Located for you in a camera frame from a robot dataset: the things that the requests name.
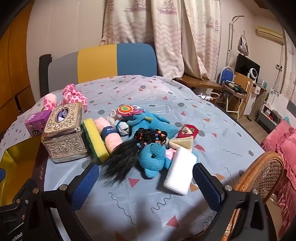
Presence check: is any black monitor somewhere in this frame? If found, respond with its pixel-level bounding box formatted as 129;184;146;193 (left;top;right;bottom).
235;53;260;82

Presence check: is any air conditioner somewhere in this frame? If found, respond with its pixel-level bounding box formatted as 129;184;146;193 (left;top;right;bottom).
255;26;284;43

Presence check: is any tan wooden board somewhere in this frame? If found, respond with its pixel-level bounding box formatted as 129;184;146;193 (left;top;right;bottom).
233;72;253;116

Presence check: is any wooden wardrobe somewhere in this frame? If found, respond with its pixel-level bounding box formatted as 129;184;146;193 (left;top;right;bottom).
0;5;36;132

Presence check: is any rattan chair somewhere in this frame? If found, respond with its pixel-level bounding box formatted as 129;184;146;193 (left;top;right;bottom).
228;151;285;241

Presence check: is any black green tool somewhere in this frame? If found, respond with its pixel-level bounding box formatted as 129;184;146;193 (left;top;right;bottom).
225;80;247;94

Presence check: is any grey yellow blue chair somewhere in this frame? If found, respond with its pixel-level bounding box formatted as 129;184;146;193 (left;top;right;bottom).
47;44;158;98

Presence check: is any beige cloth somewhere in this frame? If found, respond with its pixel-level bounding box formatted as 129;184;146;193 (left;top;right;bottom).
165;136;194;151

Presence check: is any blue folding chair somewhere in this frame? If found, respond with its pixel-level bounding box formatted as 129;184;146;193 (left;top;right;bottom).
218;66;234;84

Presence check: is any large blue plush doll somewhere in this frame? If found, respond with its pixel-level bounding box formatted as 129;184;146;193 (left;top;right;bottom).
116;105;170;141

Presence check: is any yellow green sponge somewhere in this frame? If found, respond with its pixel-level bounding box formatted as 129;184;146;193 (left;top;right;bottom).
82;118;110;164

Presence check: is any wooden side table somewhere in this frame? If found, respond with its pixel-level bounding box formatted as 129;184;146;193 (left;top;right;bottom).
172;75;223;90

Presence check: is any white sponge block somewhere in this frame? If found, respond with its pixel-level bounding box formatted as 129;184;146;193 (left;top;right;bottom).
163;147;197;195

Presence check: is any gold tray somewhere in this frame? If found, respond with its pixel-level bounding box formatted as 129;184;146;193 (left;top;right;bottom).
0;136;53;193

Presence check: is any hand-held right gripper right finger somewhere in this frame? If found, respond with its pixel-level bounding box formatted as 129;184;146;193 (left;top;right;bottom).
192;163;278;241

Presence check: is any small blue plush elephant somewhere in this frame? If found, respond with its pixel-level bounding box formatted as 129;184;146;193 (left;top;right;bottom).
138;142;173;178

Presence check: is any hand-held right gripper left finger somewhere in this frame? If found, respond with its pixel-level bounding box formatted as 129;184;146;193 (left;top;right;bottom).
23;163;100;241

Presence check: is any purple box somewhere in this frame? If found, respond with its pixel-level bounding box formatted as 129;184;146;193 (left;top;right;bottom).
24;109;52;137

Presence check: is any blue white packet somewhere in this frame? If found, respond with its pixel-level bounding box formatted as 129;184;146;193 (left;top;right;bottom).
115;120;130;136

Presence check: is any silver ornate tissue box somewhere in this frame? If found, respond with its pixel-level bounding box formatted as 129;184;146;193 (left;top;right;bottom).
41;103;89;164

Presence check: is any metal pole stand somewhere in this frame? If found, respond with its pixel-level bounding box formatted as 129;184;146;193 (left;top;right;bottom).
228;15;244;67

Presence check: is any pink spotted giraffe plush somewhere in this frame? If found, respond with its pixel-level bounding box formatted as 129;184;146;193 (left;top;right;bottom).
42;84;88;112

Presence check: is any ship print curtain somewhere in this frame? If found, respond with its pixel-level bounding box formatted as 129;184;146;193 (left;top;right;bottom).
102;0;222;79

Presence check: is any pink ruffled bedding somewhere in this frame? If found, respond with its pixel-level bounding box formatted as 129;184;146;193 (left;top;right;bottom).
261;119;296;232

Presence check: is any white desk fan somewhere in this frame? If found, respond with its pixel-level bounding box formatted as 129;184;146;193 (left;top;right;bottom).
245;67;258;81

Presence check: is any red plush ornament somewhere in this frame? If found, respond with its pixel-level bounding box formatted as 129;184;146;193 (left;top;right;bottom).
177;124;199;139

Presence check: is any low grey shelf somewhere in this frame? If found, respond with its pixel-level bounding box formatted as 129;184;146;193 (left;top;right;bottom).
258;103;287;128

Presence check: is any pink towel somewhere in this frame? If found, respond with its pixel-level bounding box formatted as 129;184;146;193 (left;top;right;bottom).
94;116;123;154

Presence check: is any black beaded wig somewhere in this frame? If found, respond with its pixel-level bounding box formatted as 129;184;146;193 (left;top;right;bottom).
99;128;168;186

